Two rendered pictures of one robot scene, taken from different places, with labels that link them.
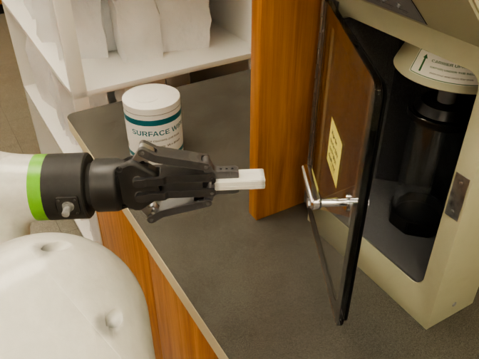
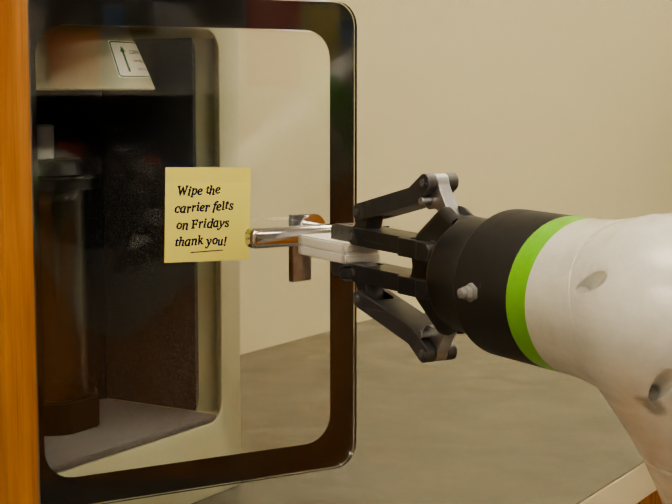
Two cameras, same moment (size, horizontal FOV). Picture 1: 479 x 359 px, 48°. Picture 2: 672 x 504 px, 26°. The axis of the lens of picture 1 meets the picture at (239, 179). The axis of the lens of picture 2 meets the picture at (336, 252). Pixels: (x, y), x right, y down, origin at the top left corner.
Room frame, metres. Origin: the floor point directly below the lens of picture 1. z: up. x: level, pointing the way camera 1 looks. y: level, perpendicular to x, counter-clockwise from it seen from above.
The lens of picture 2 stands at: (1.11, 0.95, 1.32)
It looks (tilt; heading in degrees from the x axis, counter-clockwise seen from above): 6 degrees down; 242
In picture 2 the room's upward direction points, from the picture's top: straight up
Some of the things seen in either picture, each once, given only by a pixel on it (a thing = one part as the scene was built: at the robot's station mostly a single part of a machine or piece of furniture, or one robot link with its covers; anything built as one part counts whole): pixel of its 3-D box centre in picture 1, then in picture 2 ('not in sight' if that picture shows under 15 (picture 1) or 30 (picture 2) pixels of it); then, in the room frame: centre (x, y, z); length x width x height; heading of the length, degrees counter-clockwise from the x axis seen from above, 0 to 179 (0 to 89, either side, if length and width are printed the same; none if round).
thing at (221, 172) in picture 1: (219, 167); (357, 221); (0.61, 0.03, 1.22); 0.05 x 0.01 x 0.03; 93
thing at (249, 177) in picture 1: (239, 177); (338, 242); (0.61, 0.00, 1.20); 0.07 x 0.03 x 0.01; 93
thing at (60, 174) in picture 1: (72, 187); (540, 286); (0.59, 0.23, 1.20); 0.12 x 0.06 x 0.09; 3
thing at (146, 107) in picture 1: (154, 124); not in sight; (1.09, 0.20, 1.01); 0.13 x 0.13 x 0.15
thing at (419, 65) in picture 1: (460, 49); not in sight; (0.73, -0.31, 1.34); 0.18 x 0.18 x 0.05
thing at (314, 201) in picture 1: (323, 186); (290, 233); (0.59, -0.11, 1.20); 0.10 x 0.05 x 0.03; 3
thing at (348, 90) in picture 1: (333, 162); (193, 247); (0.66, -0.14, 1.19); 0.30 x 0.01 x 0.40; 3
